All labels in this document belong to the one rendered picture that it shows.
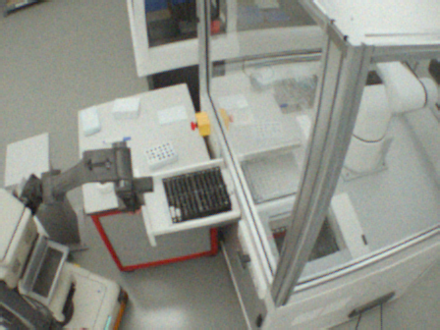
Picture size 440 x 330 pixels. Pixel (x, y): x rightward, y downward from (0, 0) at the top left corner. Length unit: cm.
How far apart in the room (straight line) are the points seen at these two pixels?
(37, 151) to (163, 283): 102
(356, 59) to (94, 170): 68
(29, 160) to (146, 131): 64
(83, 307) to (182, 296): 61
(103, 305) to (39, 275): 78
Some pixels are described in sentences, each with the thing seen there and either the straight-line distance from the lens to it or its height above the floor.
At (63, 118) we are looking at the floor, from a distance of 340.
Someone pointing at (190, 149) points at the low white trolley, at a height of 76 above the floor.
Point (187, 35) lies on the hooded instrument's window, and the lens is 220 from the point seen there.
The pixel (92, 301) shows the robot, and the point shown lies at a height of 28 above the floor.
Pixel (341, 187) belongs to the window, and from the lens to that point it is 87.
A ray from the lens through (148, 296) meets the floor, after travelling 249.
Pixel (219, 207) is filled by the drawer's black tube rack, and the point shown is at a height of 90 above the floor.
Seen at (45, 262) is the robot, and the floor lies 104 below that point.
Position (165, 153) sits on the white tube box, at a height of 79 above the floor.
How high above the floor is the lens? 232
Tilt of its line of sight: 54 degrees down
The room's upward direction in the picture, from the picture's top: 1 degrees counter-clockwise
